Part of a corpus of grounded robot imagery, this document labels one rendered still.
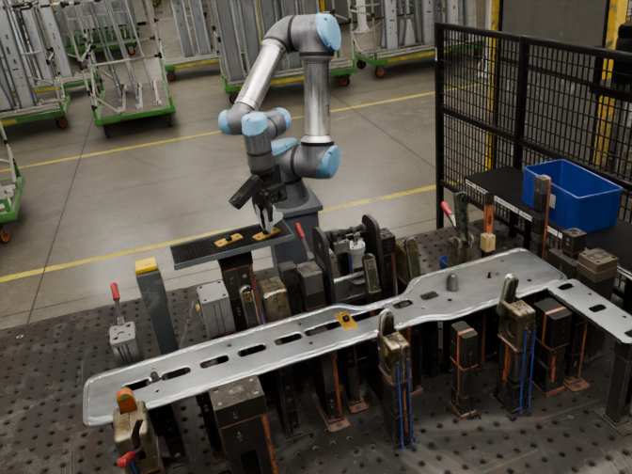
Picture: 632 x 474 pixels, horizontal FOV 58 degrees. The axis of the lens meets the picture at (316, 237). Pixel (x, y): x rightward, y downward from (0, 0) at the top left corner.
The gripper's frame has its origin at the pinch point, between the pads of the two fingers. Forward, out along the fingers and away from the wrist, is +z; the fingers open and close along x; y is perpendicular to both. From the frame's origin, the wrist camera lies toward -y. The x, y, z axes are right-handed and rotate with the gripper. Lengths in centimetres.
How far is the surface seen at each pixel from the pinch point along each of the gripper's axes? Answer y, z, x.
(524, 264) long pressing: 58, 18, -53
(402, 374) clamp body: 0, 22, -57
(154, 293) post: -35.6, 10.6, 9.3
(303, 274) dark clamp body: 1.0, 10.0, -16.1
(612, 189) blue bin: 95, 4, -59
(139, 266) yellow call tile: -36.8, 1.8, 12.2
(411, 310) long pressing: 17, 18, -44
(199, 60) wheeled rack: 382, 91, 809
